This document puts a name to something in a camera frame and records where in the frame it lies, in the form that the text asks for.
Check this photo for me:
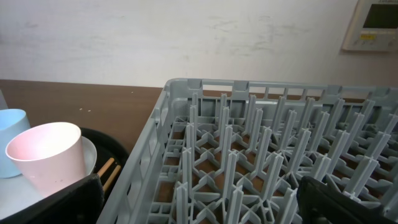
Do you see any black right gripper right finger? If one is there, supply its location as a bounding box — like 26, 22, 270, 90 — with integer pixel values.
297, 176, 395, 224

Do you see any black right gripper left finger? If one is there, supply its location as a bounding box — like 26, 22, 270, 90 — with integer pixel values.
1, 174, 104, 224

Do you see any pink plastic cup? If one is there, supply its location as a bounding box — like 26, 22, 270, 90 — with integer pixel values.
5, 122, 86, 197

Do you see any light blue plastic cup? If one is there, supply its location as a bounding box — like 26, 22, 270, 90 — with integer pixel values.
0, 109, 30, 179

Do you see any grey dishwasher rack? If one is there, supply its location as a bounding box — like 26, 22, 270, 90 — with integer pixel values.
98, 78, 397, 223

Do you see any round black serving tray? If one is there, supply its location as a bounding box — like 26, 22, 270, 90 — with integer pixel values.
81, 128, 129, 200

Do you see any pale grey plate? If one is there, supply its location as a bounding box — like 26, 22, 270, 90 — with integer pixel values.
1, 136, 97, 219

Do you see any white wall control panel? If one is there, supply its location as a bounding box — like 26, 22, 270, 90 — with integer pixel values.
342, 0, 397, 52

